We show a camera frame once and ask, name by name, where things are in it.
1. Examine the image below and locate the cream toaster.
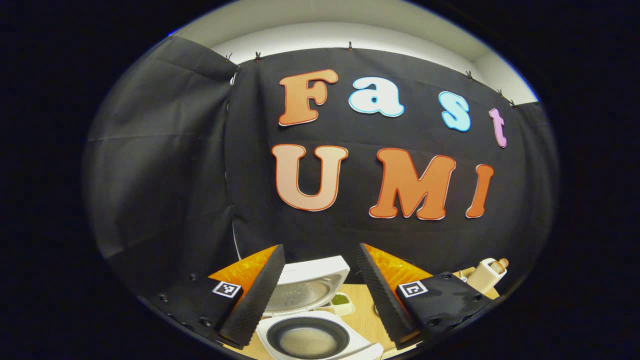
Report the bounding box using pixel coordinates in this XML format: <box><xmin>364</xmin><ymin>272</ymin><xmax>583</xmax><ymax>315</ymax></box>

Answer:
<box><xmin>467</xmin><ymin>258</ymin><xmax>507</xmax><ymax>295</ymax></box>

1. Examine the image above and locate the white rice cooker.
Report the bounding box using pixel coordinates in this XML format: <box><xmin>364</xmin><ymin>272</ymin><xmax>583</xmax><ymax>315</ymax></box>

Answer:
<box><xmin>256</xmin><ymin>255</ymin><xmax>385</xmax><ymax>360</ymax></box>

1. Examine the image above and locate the three-part seasoning dish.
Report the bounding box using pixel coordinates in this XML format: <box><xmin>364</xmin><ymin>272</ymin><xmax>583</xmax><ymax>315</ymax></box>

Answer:
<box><xmin>327</xmin><ymin>292</ymin><xmax>355</xmax><ymax>317</ymax></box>

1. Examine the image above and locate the black backdrop cloth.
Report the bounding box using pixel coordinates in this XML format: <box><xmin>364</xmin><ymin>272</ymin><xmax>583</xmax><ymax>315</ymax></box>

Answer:
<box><xmin>82</xmin><ymin>35</ymin><xmax>560</xmax><ymax>301</ymax></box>

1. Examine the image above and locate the row of cloth clips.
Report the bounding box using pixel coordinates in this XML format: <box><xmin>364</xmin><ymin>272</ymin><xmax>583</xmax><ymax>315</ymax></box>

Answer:
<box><xmin>224</xmin><ymin>41</ymin><xmax>518</xmax><ymax>108</ymax></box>

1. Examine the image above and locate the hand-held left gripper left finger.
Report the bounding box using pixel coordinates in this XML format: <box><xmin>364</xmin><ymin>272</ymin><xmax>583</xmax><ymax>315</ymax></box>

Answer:
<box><xmin>142</xmin><ymin>244</ymin><xmax>285</xmax><ymax>350</ymax></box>

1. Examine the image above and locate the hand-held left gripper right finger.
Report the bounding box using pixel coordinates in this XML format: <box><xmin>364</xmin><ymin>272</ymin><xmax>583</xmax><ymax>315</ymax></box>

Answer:
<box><xmin>356</xmin><ymin>243</ymin><xmax>501</xmax><ymax>351</ymax></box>

